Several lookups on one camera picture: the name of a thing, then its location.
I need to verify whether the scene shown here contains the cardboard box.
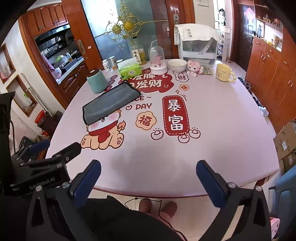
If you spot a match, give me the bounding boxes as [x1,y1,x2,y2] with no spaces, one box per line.
[273,120,296,172]

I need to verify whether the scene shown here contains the white pill bottle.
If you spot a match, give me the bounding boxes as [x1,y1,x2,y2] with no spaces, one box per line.
[102,59,111,71]

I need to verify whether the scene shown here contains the liquor bottle yellow liquid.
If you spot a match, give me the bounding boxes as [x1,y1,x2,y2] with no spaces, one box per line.
[131,36,147,65]

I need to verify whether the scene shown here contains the purple and grey towel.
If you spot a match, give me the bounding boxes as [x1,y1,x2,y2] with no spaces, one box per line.
[82,81,141,125]

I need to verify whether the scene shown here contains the red basket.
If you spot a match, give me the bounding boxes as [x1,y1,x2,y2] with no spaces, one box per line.
[35,110,48,125]

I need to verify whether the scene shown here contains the glass dome pink flowers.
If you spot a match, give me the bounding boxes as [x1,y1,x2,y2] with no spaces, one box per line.
[148,39,168,75]

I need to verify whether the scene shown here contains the white ceramic bowl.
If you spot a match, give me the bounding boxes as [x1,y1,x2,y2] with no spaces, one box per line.
[168,59,187,73]

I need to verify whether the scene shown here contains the teal ceramic jar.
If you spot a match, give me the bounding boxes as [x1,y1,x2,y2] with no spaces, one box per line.
[86,70,108,93]

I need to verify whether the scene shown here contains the printed white tablecloth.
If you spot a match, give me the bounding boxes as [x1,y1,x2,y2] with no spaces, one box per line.
[47,70,279,198]

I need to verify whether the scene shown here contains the white countertop appliance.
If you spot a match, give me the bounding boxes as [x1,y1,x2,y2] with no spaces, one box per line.
[174,24,220,67]

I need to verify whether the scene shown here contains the cream yellow mug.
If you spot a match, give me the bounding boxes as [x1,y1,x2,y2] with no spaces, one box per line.
[216,63,237,83]

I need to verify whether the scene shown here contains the green tissue pack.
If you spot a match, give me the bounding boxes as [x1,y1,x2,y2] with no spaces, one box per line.
[117,57,142,80]

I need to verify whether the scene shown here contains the pink plush toy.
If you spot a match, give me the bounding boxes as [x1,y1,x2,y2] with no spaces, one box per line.
[187,60,203,77]

